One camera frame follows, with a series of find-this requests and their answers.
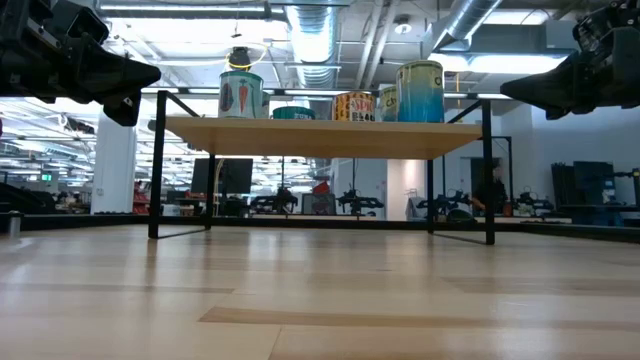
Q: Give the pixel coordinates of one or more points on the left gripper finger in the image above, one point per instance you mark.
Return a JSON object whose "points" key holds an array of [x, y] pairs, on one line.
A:
{"points": [[115, 75], [125, 110]]}

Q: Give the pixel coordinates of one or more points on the vegetable print tall can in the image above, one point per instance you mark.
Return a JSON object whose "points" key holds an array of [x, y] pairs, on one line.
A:
{"points": [[242, 95]]}

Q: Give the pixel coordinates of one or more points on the blue and yellow gradient can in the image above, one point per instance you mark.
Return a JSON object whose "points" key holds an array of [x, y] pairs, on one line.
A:
{"points": [[420, 95]]}

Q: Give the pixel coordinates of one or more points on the blue labelled tin can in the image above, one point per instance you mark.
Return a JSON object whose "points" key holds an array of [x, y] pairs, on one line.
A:
{"points": [[388, 105]]}

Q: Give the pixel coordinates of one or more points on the short teal can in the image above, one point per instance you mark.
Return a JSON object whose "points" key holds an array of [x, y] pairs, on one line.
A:
{"points": [[293, 113]]}

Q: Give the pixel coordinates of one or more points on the black background robot arm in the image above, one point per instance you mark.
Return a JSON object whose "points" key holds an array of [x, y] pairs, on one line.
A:
{"points": [[360, 202], [535, 202], [280, 197], [445, 204]]}

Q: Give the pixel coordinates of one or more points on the wooden shelf with black legs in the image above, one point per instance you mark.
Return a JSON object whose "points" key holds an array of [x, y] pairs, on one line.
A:
{"points": [[325, 135]]}

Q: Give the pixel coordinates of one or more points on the white pillar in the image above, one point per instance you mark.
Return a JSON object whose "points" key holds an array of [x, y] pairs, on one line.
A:
{"points": [[405, 190], [114, 170]]}

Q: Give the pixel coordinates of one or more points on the ceiling light strip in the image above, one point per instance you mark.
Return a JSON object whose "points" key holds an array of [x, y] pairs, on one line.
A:
{"points": [[195, 91], [470, 95]]}

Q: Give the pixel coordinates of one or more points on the black equipment rack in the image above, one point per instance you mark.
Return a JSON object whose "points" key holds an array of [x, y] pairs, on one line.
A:
{"points": [[590, 180]]}

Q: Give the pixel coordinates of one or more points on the person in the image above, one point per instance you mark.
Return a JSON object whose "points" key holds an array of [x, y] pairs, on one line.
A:
{"points": [[501, 192]]}

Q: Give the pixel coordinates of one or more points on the green exit sign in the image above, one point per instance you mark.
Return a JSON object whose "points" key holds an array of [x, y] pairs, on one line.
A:
{"points": [[46, 177]]}

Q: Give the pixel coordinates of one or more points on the black monitor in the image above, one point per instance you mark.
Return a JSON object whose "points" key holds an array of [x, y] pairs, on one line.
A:
{"points": [[235, 175]]}

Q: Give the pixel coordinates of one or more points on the grey crate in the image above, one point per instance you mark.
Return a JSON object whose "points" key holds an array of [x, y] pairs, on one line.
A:
{"points": [[320, 205]]}

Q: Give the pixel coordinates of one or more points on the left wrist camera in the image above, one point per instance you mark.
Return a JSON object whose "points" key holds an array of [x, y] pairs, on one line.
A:
{"points": [[87, 25]]}

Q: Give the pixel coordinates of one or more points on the silver air duct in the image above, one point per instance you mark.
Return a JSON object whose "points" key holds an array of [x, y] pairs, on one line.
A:
{"points": [[315, 40], [465, 20]]}

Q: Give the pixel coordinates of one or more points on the black table frame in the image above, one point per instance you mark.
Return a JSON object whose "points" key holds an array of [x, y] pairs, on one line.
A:
{"points": [[100, 221]]}

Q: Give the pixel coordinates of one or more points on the black ceiling dome camera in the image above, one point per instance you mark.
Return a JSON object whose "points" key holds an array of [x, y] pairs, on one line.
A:
{"points": [[240, 57]]}

